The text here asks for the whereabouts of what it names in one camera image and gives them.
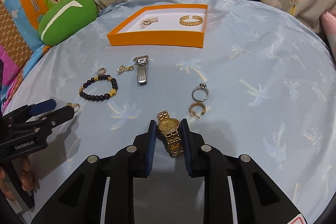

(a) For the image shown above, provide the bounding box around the pearl gold brooch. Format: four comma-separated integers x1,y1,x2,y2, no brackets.
140,16,158,29

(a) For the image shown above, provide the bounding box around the pink patterned pillow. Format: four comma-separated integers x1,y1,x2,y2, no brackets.
320,11,336,52

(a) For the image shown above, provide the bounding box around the silver wrist watch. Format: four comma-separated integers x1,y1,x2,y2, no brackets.
133,55,149,85

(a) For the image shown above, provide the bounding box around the colourful cartoon monkey bedsheet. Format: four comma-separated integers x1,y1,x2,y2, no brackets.
1,0,62,111

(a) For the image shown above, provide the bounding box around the gold braided cuff bracelet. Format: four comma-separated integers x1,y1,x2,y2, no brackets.
179,15,204,27

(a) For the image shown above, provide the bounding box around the orange jewelry tray box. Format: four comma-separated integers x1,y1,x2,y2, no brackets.
107,4,208,48

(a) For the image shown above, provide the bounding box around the green plush pillow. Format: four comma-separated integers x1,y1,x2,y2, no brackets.
38,0,98,46

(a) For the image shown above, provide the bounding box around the light blue palm-print sheet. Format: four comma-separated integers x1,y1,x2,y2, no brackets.
7,0,335,223

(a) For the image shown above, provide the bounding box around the black bead gold bracelet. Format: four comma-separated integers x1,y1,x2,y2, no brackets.
79,74,119,102

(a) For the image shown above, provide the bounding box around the small gold hoop earring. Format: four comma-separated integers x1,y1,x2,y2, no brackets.
96,68,106,76

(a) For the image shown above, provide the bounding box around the silver gemstone ring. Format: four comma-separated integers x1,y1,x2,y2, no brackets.
191,82,210,102

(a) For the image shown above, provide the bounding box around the person left hand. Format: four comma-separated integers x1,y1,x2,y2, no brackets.
1,157,34,201

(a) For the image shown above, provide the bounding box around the gold wrist watch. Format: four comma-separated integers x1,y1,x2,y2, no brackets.
157,110,183,157

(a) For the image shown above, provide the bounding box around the gold ring charm earring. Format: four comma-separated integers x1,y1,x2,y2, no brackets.
67,102,80,113

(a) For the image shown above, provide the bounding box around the gold pearl pendant earring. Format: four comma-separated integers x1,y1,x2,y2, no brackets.
117,65,134,75

